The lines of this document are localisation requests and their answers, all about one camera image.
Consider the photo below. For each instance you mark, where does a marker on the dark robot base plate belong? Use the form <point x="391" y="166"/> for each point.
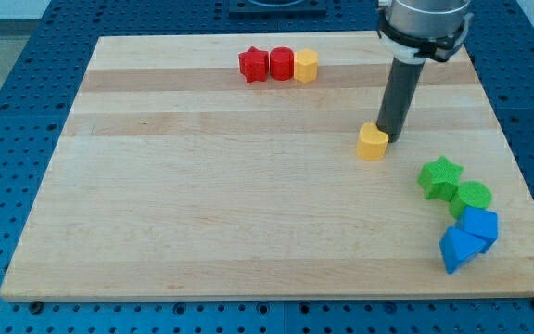
<point x="241" y="8"/>

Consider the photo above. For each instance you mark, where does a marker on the black white tool flange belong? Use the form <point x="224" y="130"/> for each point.
<point x="415" y="50"/>

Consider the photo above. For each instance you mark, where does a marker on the yellow heart block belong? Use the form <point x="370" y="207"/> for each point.
<point x="371" y="143"/>

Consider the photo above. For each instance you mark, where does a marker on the blue triangle block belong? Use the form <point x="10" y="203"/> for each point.
<point x="458" y="248"/>

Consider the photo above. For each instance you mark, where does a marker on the red star block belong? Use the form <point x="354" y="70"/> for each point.
<point x="254" y="64"/>

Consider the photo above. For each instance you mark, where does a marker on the blue cube block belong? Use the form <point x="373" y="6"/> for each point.
<point x="480" y="223"/>

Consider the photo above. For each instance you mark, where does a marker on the wooden board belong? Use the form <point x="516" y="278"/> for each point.
<point x="176" y="180"/>

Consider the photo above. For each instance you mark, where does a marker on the yellow hexagon block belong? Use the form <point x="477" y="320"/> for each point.
<point x="306" y="65"/>

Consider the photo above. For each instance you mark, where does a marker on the green star block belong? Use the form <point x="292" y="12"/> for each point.
<point x="440" y="179"/>

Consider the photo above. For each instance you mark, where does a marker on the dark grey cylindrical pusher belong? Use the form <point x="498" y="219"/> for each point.
<point x="398" y="95"/>

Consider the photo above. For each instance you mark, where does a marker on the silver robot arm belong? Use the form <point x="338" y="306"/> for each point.
<point x="416" y="31"/>

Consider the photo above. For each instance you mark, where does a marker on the red cylinder block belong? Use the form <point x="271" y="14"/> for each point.
<point x="282" y="63"/>

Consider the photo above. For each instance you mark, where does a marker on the green cylinder block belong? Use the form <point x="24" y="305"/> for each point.
<point x="469" y="194"/>

